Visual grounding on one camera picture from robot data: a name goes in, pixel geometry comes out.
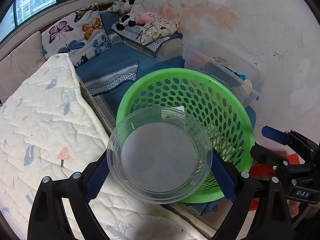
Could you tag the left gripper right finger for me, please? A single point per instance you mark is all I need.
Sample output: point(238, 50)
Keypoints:
point(271, 219)

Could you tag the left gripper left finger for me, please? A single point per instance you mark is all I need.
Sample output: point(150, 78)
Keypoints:
point(48, 219)

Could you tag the clear round plastic bowl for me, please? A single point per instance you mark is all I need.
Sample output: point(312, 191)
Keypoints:
point(159, 155)

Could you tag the right butterfly print pillow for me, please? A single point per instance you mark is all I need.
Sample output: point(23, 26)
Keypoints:
point(81, 35)

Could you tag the white quilted table blanket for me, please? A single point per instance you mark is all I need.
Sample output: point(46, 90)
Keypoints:
point(48, 129)

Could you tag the beige sofa cushion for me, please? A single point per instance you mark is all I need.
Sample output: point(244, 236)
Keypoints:
point(20, 64)

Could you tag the black white plush cow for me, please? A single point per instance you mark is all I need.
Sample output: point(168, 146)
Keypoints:
point(129, 12)

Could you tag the spotted cream cloth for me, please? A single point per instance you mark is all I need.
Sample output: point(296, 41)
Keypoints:
point(159, 28)

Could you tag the person's right hand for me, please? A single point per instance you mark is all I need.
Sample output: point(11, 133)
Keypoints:
point(294, 209)

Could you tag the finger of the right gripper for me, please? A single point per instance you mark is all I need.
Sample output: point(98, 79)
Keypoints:
point(268, 157)
point(274, 135)

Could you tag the pink plush toy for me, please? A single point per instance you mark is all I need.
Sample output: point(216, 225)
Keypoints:
point(144, 18)

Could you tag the clear plastic storage bin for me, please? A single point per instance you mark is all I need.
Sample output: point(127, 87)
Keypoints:
point(242, 78)

